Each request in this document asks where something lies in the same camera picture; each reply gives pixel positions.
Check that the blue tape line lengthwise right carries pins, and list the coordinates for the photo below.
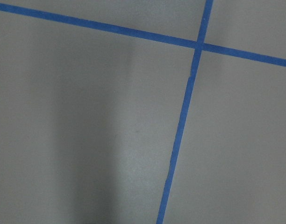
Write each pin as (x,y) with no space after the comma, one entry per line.
(184,110)

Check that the blue tape line crosswise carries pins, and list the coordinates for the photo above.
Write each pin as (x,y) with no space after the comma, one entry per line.
(140,34)

